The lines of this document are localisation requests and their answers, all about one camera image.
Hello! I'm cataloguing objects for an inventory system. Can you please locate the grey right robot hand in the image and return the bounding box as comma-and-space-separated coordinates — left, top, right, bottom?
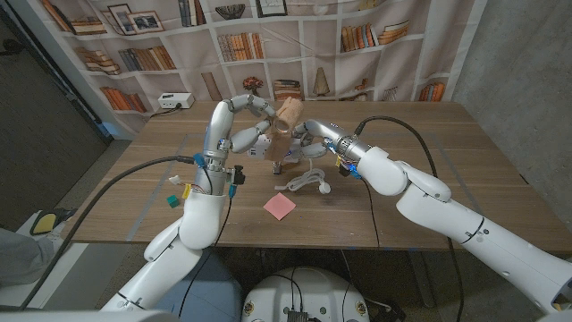
292, 118, 373, 163

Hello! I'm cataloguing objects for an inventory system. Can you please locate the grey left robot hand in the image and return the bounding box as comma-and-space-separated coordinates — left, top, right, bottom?
192, 93, 277, 197

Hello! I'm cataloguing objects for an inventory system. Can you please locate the white power strip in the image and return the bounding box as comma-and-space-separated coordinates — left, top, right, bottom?
247, 133, 305, 163

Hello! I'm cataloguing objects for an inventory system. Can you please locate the beige nylon stocking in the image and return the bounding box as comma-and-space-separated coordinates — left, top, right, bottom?
263, 97, 305, 163

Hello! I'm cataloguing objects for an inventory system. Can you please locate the white power cord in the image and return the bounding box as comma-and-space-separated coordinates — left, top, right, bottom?
274, 157, 332, 195

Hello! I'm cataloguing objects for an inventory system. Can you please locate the pink sticky note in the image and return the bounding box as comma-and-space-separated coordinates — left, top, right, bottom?
263, 191, 298, 222

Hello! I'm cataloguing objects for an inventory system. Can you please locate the white socket box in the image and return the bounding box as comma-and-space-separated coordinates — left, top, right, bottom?
157, 92, 196, 110

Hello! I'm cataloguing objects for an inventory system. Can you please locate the printed bookshelf backdrop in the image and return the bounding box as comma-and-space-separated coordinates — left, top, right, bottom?
8, 0, 488, 135

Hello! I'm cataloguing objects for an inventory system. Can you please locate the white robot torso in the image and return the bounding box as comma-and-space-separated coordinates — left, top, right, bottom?
240, 267, 371, 322

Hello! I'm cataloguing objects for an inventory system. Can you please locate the grey table leg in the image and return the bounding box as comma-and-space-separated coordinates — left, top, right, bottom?
408, 250, 438, 309

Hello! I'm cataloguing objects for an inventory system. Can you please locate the grey trouser leg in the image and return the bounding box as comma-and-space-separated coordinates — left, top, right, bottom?
0, 226, 68, 287

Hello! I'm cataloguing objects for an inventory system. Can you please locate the black socket box cable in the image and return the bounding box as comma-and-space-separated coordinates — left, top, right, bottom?
149, 103, 183, 119

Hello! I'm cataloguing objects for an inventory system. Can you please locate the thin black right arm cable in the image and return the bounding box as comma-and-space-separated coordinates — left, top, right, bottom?
360, 177, 382, 250

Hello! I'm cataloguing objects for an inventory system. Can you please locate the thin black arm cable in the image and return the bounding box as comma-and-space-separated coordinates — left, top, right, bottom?
177, 196, 233, 319
360, 177, 382, 250

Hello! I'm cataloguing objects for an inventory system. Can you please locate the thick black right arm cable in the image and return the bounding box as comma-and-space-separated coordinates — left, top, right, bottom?
353, 114, 466, 322

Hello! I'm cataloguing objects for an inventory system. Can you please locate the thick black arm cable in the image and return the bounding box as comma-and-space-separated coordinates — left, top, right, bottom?
20, 155, 198, 310
353, 114, 466, 322

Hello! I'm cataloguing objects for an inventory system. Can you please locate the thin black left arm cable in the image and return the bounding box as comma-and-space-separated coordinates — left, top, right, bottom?
177, 196, 233, 319

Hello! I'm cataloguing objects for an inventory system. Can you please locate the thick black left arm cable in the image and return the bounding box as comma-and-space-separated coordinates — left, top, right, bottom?
20, 155, 198, 310

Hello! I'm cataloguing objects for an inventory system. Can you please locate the black torso cable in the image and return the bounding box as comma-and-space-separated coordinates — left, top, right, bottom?
266, 267, 306, 313

